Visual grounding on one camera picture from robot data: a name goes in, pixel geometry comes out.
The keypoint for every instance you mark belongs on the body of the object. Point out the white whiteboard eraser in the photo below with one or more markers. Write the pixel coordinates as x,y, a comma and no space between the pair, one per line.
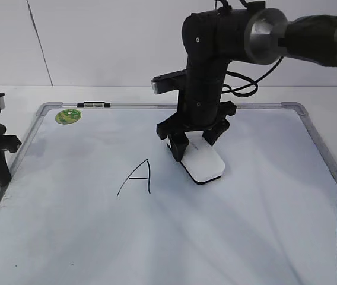
201,161

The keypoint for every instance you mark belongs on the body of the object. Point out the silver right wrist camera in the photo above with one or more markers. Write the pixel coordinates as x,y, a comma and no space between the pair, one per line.
169,82

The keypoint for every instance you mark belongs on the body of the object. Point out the white board with aluminium frame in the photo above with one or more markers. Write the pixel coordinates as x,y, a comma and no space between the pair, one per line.
103,201

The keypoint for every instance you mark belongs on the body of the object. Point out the black and silver board clip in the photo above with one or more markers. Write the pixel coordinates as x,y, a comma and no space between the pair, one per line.
93,105

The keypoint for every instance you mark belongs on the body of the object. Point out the round green magnet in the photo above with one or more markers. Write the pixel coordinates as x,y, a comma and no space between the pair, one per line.
68,116

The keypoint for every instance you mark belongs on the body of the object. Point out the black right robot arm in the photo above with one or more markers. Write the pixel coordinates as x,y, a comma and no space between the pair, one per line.
212,40

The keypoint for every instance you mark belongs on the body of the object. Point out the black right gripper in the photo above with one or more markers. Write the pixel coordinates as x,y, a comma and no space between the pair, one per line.
191,116

